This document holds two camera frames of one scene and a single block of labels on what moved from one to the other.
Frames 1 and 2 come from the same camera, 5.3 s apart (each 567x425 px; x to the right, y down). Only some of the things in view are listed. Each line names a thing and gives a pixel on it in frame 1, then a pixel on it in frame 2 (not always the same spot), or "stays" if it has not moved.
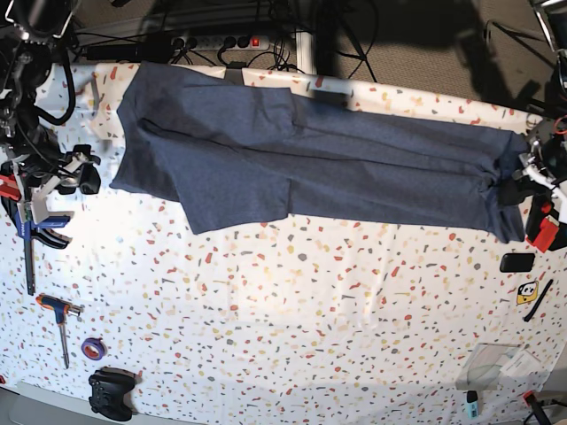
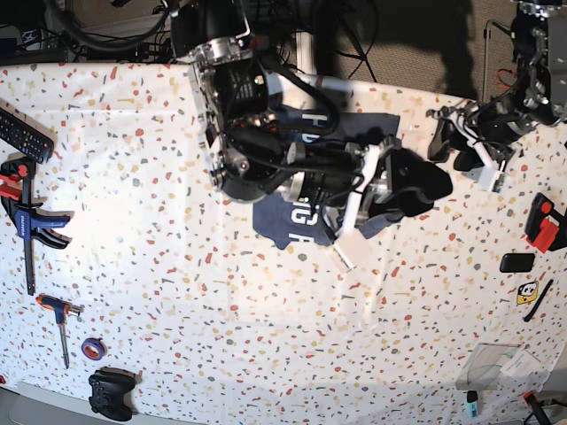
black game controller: [110, 388] stays
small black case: [516, 262] stays
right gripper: [34, 205] → [353, 180]
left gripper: [547, 151] → [493, 122]
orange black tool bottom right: [530, 399] stays
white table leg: [305, 53] stays
